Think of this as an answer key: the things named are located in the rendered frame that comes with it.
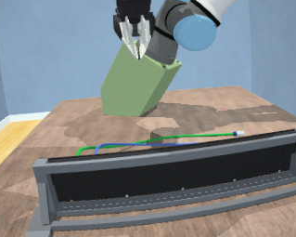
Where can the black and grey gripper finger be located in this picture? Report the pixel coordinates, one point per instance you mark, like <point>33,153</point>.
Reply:
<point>122,29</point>
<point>145,38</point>

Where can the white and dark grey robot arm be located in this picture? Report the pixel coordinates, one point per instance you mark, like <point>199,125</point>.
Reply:
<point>193,26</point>

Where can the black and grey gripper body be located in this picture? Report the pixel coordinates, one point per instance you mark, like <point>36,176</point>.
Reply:
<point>133,9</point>

